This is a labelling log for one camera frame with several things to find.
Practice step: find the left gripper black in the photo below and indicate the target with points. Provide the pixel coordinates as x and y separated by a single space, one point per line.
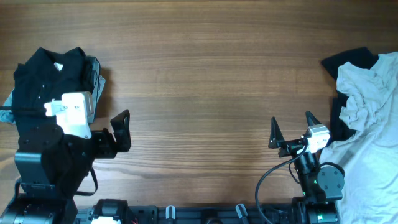
109 146

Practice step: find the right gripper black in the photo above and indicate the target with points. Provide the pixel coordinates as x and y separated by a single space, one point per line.
277 140

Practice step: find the black t-shirt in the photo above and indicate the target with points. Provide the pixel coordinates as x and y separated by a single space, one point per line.
48 75

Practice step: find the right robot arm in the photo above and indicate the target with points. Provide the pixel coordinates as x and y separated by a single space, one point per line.
321 183

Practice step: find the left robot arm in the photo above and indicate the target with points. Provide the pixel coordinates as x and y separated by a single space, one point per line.
52 164

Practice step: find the folded grey garment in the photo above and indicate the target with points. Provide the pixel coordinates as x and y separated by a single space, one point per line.
98 83

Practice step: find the beige t-shirt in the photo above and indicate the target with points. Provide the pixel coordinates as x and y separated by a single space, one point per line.
369 157

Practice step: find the folded light blue garment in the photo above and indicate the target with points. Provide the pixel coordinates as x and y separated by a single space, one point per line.
7 115

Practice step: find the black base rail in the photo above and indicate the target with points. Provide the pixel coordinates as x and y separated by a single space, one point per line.
278 213

